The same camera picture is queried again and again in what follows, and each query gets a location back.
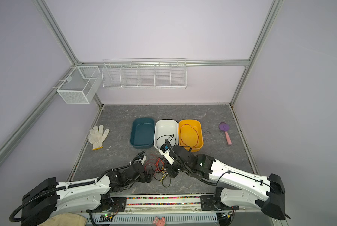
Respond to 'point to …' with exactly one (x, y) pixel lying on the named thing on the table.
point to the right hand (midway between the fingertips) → (164, 166)
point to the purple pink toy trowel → (225, 127)
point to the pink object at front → (161, 222)
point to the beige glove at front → (65, 219)
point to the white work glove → (96, 137)
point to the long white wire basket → (148, 73)
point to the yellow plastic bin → (190, 134)
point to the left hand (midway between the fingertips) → (147, 172)
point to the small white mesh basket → (79, 85)
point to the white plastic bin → (165, 129)
